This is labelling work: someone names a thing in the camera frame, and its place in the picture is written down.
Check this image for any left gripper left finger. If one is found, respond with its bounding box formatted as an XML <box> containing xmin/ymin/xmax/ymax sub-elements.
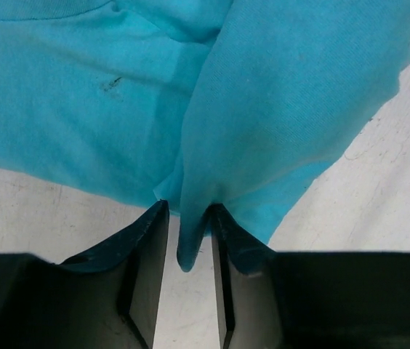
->
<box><xmin>0</xmin><ymin>201</ymin><xmax>169</xmax><ymax>348</ymax></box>

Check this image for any cyan t shirt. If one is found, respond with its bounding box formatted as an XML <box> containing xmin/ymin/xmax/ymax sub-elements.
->
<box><xmin>0</xmin><ymin>1</ymin><xmax>410</xmax><ymax>271</ymax></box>

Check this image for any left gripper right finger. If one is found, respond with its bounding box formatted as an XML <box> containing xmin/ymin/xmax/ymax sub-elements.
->
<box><xmin>208</xmin><ymin>205</ymin><xmax>410</xmax><ymax>348</ymax></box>

